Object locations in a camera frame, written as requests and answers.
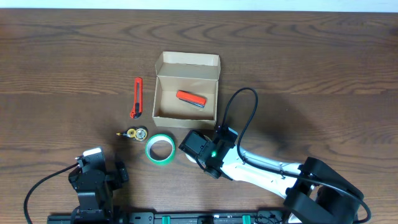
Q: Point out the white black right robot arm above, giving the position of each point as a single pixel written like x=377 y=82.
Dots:
x=313 y=192

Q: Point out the red utility knife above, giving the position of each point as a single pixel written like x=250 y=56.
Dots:
x=138 y=98

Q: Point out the green tape roll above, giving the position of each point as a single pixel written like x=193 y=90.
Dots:
x=154 y=139

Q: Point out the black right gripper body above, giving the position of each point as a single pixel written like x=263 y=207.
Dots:
x=188 y=149

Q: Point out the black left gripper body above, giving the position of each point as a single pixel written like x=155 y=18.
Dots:
x=121 y=173

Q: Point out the yellow black correction tape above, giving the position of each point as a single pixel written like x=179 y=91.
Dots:
x=136 y=133

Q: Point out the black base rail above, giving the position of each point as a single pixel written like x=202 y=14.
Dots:
x=260 y=217

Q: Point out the red stapler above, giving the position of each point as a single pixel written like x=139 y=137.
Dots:
x=191 y=98

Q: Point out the white tape roll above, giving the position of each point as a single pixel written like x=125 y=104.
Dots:
x=191 y=159

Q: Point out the brown cardboard box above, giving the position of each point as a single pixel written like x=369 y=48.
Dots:
x=197 y=74

